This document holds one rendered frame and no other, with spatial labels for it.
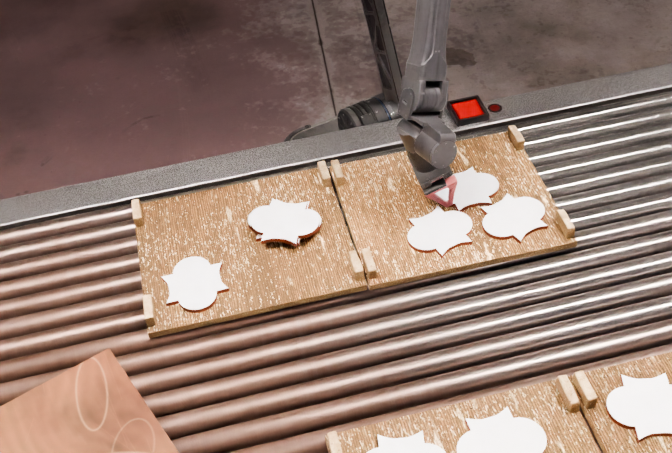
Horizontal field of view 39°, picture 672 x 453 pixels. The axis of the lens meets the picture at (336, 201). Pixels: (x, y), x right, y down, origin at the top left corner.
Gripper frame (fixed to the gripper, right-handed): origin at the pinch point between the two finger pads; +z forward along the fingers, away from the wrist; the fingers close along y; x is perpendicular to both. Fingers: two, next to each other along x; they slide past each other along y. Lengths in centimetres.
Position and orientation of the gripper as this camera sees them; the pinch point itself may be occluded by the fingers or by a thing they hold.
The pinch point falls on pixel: (442, 192)
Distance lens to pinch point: 192.3
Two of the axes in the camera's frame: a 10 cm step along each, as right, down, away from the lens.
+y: -2.3, -6.2, 7.5
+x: -9.0, 4.3, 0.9
